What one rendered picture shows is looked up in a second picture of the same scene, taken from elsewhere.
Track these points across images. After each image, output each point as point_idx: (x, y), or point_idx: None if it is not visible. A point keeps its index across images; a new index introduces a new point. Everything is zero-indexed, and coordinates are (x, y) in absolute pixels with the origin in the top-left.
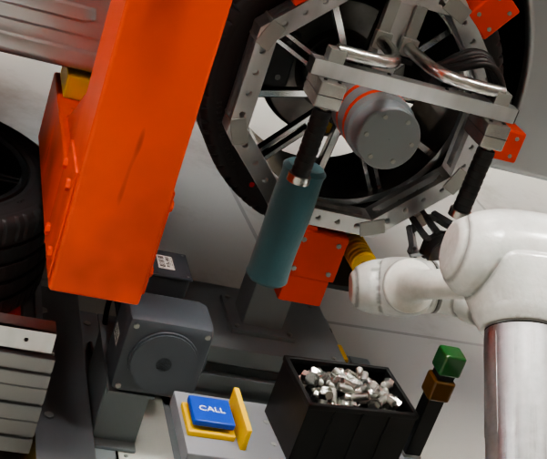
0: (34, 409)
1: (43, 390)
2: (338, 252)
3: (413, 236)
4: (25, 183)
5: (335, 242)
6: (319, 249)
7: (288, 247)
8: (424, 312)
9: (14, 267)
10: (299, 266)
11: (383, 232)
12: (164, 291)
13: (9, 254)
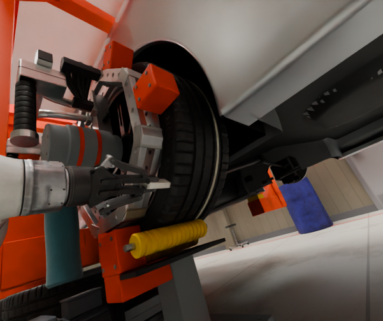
0: None
1: None
2: (113, 244)
3: (123, 197)
4: None
5: (109, 237)
6: (106, 247)
7: (46, 249)
8: None
9: (41, 314)
10: (104, 267)
11: (125, 210)
12: (64, 314)
13: (34, 306)
